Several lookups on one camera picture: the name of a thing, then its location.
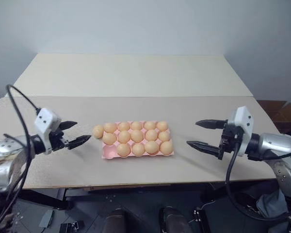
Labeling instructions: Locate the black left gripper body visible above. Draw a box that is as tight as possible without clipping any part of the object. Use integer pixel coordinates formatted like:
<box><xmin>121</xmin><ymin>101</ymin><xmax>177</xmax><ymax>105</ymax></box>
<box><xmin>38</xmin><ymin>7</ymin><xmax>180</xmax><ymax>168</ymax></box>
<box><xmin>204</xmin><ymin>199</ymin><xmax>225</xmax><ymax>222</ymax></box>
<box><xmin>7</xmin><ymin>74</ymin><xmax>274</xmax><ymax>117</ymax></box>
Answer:
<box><xmin>48</xmin><ymin>122</ymin><xmax>70</xmax><ymax>152</ymax></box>

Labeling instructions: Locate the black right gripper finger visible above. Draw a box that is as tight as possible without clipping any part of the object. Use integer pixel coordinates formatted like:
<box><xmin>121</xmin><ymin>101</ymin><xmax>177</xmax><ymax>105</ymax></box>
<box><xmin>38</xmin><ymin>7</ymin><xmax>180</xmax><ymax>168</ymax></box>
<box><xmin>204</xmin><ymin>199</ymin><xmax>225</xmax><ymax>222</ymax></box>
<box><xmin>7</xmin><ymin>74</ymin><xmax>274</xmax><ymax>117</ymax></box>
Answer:
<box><xmin>195</xmin><ymin>118</ymin><xmax>228</xmax><ymax>130</ymax></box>
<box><xmin>186</xmin><ymin>140</ymin><xmax>221</xmax><ymax>157</ymax></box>

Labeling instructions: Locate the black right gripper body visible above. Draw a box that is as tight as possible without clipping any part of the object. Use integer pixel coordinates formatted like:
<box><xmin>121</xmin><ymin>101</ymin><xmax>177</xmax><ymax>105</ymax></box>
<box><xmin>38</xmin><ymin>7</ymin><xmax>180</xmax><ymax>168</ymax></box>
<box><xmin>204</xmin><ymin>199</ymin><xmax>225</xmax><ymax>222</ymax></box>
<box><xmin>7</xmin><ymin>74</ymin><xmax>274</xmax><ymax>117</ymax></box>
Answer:
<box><xmin>217</xmin><ymin>122</ymin><xmax>244</xmax><ymax>161</ymax></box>

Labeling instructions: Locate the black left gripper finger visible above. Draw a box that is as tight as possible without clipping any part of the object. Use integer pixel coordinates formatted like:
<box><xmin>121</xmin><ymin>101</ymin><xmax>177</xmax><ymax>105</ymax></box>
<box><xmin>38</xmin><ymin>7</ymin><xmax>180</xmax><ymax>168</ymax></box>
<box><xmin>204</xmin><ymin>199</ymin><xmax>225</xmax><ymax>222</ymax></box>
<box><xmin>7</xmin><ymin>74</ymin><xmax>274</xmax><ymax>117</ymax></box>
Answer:
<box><xmin>67</xmin><ymin>134</ymin><xmax>92</xmax><ymax>150</ymax></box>
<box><xmin>60</xmin><ymin>120</ymin><xmax>78</xmax><ymax>132</ymax></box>

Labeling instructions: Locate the pink egg tray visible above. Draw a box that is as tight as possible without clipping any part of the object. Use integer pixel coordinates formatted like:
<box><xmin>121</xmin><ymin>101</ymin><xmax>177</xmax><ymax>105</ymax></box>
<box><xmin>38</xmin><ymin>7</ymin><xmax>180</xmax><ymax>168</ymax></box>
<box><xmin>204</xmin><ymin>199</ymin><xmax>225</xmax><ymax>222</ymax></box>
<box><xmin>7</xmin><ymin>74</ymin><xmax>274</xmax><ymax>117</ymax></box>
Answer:
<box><xmin>101</xmin><ymin>120</ymin><xmax>176</xmax><ymax>160</ymax></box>

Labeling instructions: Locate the brown cardboard box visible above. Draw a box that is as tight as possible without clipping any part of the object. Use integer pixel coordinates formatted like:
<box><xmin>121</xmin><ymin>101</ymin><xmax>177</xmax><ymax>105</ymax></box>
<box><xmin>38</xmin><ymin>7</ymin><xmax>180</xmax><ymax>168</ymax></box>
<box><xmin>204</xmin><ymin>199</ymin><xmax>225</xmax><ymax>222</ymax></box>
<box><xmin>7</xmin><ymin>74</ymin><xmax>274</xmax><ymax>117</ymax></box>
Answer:
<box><xmin>257</xmin><ymin>100</ymin><xmax>291</xmax><ymax>136</ymax></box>

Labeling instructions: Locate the black floor device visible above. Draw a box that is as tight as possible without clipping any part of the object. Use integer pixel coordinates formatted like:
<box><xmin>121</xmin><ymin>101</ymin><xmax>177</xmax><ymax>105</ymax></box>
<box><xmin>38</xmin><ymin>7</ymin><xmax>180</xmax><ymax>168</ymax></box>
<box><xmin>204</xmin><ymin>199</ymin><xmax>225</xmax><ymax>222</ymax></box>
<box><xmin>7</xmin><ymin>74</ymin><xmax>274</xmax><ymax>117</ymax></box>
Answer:
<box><xmin>192</xmin><ymin>208</ymin><xmax>213</xmax><ymax>233</ymax></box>

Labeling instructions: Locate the grey blue cloth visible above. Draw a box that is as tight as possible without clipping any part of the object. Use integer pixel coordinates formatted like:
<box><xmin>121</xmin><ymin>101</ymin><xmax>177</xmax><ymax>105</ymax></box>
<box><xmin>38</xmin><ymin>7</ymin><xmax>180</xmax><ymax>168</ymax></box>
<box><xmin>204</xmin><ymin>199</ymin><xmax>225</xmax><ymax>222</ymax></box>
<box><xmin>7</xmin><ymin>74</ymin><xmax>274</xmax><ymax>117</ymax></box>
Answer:
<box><xmin>255</xmin><ymin>188</ymin><xmax>290</xmax><ymax>218</ymax></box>

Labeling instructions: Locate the grey green flat piece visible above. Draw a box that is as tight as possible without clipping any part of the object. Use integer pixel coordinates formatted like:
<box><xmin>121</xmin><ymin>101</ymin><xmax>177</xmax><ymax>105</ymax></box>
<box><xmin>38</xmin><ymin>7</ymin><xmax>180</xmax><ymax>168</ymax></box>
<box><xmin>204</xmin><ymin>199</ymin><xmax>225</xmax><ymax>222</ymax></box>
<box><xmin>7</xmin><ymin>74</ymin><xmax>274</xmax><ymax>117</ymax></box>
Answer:
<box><xmin>39</xmin><ymin>209</ymin><xmax>55</xmax><ymax>229</ymax></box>

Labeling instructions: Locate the dark rounded shape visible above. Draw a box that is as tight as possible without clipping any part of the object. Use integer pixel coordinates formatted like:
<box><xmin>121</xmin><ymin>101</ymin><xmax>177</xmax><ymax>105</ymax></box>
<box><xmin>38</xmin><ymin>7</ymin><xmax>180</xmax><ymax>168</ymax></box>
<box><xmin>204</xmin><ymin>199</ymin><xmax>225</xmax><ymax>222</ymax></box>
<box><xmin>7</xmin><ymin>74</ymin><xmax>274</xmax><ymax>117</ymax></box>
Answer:
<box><xmin>159</xmin><ymin>206</ymin><xmax>193</xmax><ymax>233</ymax></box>
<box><xmin>103</xmin><ymin>207</ymin><xmax>127</xmax><ymax>233</ymax></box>

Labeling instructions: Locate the small black floor box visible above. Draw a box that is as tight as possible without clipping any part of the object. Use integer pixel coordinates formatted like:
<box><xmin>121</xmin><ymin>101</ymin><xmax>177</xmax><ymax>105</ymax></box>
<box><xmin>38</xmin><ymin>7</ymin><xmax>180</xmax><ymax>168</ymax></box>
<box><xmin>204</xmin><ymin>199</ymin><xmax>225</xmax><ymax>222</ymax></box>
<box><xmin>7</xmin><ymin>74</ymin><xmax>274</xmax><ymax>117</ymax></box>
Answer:
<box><xmin>60</xmin><ymin>221</ymin><xmax>86</xmax><ymax>233</ymax></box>

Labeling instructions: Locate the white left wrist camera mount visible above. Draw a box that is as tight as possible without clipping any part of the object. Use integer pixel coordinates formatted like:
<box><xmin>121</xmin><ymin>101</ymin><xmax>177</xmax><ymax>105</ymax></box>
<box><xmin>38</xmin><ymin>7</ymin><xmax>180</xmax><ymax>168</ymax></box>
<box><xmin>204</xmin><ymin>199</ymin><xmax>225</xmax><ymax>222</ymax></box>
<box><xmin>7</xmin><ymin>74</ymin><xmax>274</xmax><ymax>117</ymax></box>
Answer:
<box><xmin>34</xmin><ymin>108</ymin><xmax>62</xmax><ymax>155</ymax></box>

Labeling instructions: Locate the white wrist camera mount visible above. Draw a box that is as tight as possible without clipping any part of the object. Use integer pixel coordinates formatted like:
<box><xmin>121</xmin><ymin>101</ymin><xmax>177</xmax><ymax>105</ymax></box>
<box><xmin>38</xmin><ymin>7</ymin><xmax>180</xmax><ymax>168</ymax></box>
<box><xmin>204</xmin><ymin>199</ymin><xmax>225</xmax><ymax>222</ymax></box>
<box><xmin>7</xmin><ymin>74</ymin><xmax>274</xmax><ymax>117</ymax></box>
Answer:
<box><xmin>227</xmin><ymin>105</ymin><xmax>254</xmax><ymax>156</ymax></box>
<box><xmin>34</xmin><ymin>108</ymin><xmax>62</xmax><ymax>155</ymax></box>

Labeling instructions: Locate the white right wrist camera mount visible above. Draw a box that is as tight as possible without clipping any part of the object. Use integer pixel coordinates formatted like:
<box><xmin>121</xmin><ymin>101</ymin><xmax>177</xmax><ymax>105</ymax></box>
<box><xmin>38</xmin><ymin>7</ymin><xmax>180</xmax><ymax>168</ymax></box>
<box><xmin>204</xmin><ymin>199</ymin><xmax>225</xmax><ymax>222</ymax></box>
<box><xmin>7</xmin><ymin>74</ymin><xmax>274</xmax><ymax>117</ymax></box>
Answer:
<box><xmin>227</xmin><ymin>105</ymin><xmax>254</xmax><ymax>156</ymax></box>

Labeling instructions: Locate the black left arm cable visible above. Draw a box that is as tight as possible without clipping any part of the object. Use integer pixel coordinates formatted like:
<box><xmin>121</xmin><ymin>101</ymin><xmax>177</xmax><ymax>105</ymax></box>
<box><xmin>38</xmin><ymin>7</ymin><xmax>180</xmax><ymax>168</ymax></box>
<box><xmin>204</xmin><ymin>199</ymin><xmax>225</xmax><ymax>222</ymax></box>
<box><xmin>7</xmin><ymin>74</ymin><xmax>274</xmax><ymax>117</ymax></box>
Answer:
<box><xmin>0</xmin><ymin>84</ymin><xmax>41</xmax><ymax>233</ymax></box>

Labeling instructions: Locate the black table frame leg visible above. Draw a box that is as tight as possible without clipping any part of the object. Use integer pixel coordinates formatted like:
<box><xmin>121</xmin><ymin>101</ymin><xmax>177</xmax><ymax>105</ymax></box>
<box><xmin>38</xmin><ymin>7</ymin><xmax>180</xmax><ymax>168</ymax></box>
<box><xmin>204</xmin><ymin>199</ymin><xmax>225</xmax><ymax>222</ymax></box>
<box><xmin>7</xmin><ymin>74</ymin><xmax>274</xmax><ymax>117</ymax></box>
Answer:
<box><xmin>18</xmin><ymin>187</ymin><xmax>74</xmax><ymax>211</ymax></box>

